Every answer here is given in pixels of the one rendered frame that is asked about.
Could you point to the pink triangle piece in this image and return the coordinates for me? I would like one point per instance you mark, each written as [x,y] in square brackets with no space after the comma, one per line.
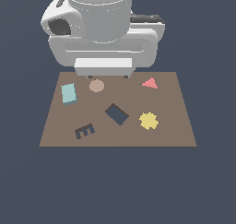
[151,84]

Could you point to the tan round disc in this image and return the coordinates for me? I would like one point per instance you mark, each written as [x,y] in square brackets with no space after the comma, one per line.
[96,86]

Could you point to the brown slotted board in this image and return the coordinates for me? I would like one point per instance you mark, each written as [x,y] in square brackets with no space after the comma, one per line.
[101,135]

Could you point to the yellow flower-shaped piece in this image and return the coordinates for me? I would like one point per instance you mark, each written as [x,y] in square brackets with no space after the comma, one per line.
[149,120]

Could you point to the teal rectangular block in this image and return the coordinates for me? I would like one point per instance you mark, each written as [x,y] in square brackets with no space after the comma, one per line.
[68,93]

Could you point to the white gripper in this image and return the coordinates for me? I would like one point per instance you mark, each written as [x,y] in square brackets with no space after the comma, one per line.
[104,54]

